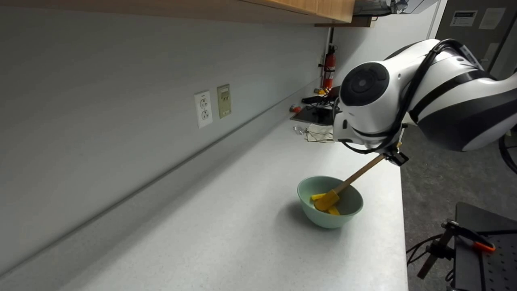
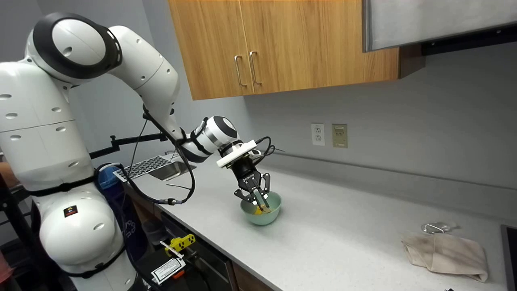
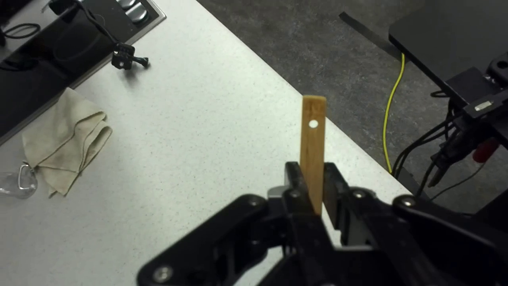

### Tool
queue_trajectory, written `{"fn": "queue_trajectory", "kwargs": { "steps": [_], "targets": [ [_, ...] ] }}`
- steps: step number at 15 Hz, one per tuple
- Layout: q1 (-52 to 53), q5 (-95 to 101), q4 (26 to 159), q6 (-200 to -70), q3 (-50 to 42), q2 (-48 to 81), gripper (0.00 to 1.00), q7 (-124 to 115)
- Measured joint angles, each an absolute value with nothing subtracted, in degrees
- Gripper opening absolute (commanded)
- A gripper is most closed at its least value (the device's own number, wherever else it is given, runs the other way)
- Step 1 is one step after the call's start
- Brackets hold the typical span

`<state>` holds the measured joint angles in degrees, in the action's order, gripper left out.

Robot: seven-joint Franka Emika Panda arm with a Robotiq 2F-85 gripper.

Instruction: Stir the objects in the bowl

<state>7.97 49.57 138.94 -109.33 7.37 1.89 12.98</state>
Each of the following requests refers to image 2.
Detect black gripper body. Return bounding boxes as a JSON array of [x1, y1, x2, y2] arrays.
[[229, 157, 264, 191]]

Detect yellow clamp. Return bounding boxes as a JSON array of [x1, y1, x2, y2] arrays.
[[161, 233, 198, 256]]

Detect wooden wall cabinet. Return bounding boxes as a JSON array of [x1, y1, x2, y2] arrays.
[[166, 0, 426, 102]]

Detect white wall outlet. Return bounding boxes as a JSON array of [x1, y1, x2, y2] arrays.
[[310, 123, 326, 147]]

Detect dark wooden base cabinet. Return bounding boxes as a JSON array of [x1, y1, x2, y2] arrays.
[[125, 184, 276, 291]]

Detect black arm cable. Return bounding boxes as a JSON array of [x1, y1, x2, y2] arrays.
[[140, 104, 198, 207]]

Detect metal cabinet door handle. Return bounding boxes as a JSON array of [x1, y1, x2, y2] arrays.
[[232, 53, 247, 91], [247, 50, 263, 89]]

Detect blue bottle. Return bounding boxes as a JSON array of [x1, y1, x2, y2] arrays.
[[95, 162, 150, 265]]

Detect stainless range hood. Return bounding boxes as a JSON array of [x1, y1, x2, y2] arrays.
[[361, 0, 517, 55]]

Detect clear wire glasses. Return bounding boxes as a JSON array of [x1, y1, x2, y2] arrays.
[[421, 222, 460, 236]]

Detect silver metal bracket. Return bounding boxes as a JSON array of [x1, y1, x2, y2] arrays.
[[150, 257, 187, 286]]

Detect beige cloth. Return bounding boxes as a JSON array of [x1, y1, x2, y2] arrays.
[[400, 231, 489, 283]]

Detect beige wall switch plate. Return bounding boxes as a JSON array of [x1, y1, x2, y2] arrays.
[[331, 123, 348, 149]]

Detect metal sink rack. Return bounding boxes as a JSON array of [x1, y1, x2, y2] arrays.
[[121, 152, 190, 183]]

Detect mint green bowl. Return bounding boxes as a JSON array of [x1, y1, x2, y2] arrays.
[[238, 191, 284, 228]]

